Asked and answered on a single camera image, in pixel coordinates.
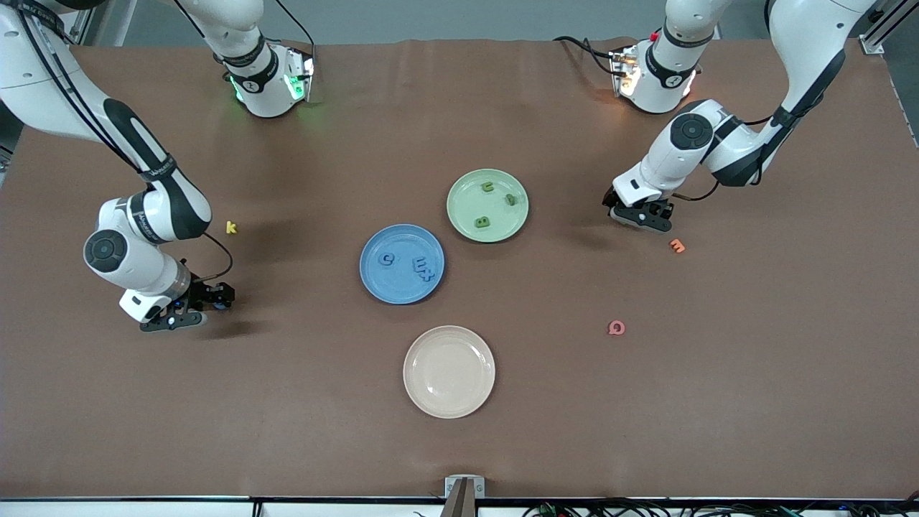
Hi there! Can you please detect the green plate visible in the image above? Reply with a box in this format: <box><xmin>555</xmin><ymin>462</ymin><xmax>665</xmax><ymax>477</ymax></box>
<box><xmin>446</xmin><ymin>169</ymin><xmax>530</xmax><ymax>243</ymax></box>

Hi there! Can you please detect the brown table mat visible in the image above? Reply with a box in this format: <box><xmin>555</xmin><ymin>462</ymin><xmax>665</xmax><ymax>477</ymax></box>
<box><xmin>0</xmin><ymin>37</ymin><xmax>919</xmax><ymax>500</ymax></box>

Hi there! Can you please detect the blue plate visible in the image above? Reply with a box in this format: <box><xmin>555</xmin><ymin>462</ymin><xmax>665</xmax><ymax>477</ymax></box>
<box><xmin>359</xmin><ymin>224</ymin><xmax>446</xmax><ymax>305</ymax></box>

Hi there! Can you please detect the beige plate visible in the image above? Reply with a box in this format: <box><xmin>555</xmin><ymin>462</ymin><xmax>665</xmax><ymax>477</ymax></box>
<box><xmin>403</xmin><ymin>325</ymin><xmax>496</xmax><ymax>419</ymax></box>

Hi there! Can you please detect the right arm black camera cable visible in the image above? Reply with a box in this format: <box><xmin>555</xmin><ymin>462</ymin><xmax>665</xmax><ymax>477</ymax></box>
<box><xmin>18</xmin><ymin>7</ymin><xmax>235</xmax><ymax>282</ymax></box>

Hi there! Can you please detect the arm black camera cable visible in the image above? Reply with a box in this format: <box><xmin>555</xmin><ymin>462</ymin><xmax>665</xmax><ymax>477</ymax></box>
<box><xmin>18</xmin><ymin>7</ymin><xmax>235</xmax><ymax>282</ymax></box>
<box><xmin>673</xmin><ymin>115</ymin><xmax>776</xmax><ymax>203</ymax></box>

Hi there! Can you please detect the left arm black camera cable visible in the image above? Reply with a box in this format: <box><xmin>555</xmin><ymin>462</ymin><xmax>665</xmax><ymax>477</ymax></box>
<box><xmin>673</xmin><ymin>115</ymin><xmax>776</xmax><ymax>203</ymax></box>

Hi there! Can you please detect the black base cable thick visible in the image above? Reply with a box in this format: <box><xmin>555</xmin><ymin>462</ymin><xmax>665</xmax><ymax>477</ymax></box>
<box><xmin>553</xmin><ymin>34</ymin><xmax>620</xmax><ymax>76</ymax></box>

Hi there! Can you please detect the white table frame edge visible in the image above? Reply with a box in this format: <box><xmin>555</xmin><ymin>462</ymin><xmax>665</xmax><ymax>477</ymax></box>
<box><xmin>0</xmin><ymin>498</ymin><xmax>919</xmax><ymax>517</ymax></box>

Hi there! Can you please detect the black base cable thin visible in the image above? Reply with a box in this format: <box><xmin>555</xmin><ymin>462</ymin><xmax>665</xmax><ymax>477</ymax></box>
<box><xmin>275</xmin><ymin>0</ymin><xmax>317</xmax><ymax>50</ymax></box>

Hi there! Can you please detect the aluminium frame profile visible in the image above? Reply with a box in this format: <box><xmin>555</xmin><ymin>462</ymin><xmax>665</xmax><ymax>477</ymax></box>
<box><xmin>859</xmin><ymin>0</ymin><xmax>919</xmax><ymax>55</ymax></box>

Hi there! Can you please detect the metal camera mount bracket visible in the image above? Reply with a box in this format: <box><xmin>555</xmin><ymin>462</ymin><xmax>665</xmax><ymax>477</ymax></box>
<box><xmin>439</xmin><ymin>475</ymin><xmax>486</xmax><ymax>517</ymax></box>

